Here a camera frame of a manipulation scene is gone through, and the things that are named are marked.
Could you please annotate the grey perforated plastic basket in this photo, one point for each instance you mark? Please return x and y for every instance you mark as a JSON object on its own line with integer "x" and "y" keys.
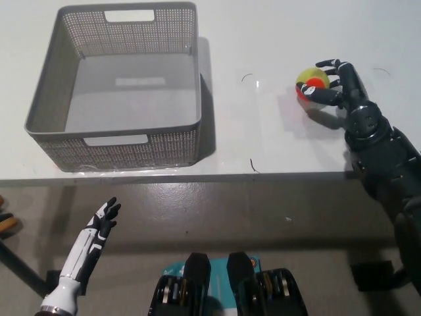
{"x": 131, "y": 95}

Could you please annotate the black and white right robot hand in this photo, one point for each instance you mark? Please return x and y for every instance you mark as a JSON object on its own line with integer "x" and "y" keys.
{"x": 350, "y": 82}

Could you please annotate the yellow wooden object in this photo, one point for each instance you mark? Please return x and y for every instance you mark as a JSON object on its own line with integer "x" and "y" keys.
{"x": 6, "y": 224}

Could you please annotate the black metal table leg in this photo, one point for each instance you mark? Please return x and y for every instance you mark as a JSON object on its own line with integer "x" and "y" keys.
{"x": 371, "y": 276}
{"x": 19, "y": 266}

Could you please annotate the grey tape patch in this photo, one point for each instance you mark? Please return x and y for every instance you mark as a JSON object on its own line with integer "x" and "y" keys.
{"x": 289, "y": 112}

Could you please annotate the yellow and orange tennis ball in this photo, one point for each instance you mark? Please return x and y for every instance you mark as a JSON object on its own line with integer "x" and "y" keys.
{"x": 310, "y": 77}

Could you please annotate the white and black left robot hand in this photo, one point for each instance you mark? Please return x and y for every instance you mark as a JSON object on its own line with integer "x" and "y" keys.
{"x": 82, "y": 253}

